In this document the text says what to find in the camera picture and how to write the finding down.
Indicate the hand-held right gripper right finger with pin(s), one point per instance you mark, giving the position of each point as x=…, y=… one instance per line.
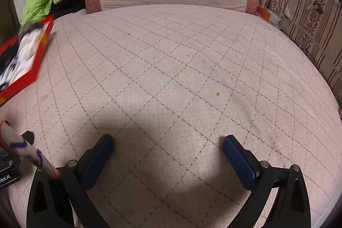
x=240, y=161

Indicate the white rod with purple marks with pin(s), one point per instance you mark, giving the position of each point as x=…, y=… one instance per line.
x=16, y=144

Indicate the black cloth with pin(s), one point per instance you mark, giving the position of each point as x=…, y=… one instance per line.
x=69, y=6

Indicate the striped floral cushion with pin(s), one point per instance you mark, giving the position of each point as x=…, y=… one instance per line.
x=307, y=17

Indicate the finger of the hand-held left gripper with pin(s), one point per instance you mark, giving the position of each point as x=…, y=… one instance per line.
x=28, y=137

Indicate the clear plastic bottle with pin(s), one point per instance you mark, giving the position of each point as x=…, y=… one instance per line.
x=275, y=20

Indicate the red cardboard box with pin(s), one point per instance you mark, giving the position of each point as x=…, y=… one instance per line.
x=34, y=62

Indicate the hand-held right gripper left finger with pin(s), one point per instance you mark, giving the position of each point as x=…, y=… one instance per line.
x=97, y=161

